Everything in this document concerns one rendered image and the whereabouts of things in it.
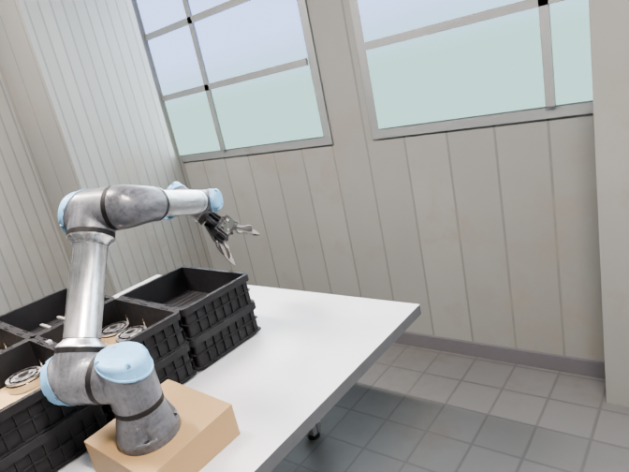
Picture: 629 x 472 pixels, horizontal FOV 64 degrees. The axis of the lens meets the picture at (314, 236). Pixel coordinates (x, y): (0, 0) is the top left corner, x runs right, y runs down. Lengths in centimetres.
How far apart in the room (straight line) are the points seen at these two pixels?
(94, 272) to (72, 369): 23
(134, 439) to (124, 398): 11
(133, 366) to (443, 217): 177
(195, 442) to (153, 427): 10
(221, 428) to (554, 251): 167
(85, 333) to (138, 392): 20
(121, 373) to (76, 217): 42
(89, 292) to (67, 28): 232
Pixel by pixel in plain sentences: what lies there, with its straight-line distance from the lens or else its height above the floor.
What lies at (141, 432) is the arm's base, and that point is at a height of 84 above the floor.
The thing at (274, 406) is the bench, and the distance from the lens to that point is 145.
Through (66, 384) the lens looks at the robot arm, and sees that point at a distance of 131.
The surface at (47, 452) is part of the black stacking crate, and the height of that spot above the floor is 77.
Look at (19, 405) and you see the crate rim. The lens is 146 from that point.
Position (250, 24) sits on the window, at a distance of 301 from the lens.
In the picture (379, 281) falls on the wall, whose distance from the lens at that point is 290.
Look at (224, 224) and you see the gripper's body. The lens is 178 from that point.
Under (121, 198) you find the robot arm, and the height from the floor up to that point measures 134.
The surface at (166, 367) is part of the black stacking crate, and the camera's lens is 165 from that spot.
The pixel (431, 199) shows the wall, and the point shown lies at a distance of 256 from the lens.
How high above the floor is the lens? 150
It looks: 16 degrees down
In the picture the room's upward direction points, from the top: 12 degrees counter-clockwise
